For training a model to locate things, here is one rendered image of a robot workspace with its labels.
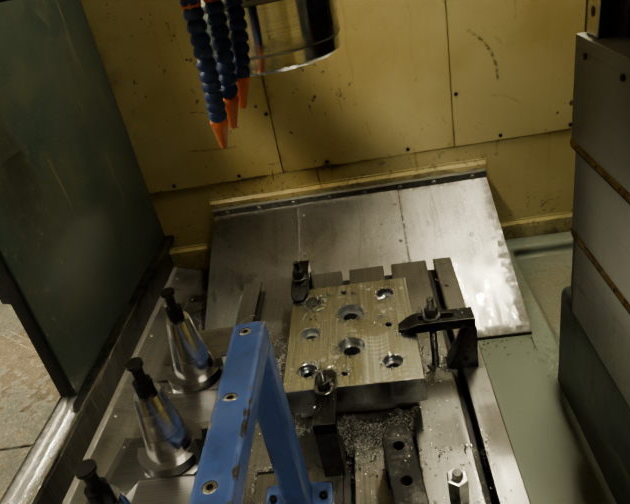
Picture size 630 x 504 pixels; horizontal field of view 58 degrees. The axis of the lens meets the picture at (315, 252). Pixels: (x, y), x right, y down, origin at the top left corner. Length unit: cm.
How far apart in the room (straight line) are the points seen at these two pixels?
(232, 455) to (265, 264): 124
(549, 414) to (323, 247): 79
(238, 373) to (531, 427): 86
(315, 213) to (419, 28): 62
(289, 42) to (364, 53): 111
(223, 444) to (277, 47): 40
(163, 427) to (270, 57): 38
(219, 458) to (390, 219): 131
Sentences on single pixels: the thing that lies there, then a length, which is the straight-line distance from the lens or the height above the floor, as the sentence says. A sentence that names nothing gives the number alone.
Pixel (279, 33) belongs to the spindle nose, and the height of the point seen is 154.
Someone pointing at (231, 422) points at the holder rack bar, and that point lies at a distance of 58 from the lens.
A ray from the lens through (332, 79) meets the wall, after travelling 174.
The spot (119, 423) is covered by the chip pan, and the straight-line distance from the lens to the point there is 153.
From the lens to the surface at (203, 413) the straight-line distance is 62.
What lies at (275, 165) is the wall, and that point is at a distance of 183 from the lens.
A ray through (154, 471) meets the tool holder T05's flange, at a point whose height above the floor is 122.
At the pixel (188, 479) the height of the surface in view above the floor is 122.
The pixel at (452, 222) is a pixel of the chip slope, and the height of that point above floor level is 79.
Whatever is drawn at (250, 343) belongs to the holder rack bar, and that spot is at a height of 123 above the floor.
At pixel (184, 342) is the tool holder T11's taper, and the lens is 63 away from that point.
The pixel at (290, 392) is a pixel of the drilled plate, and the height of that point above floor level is 99.
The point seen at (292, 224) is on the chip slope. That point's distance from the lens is 183.
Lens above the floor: 163
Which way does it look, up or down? 29 degrees down
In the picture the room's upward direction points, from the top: 12 degrees counter-clockwise
